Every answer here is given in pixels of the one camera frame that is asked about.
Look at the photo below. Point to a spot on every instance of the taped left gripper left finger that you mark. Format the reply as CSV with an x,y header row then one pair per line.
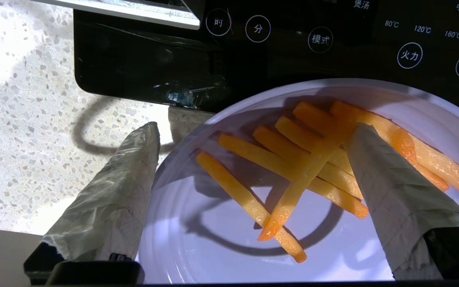
x,y
114,199

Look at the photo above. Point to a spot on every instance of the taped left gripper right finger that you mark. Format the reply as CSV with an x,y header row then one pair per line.
x,y
397,199

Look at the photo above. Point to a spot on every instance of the purple round plate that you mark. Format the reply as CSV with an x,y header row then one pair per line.
x,y
333,255

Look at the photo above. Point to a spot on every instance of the black induction cooktop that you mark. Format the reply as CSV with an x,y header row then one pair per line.
x,y
253,63

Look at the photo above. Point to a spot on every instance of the silver Panasonic microwave oven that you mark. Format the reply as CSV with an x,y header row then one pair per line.
x,y
134,14

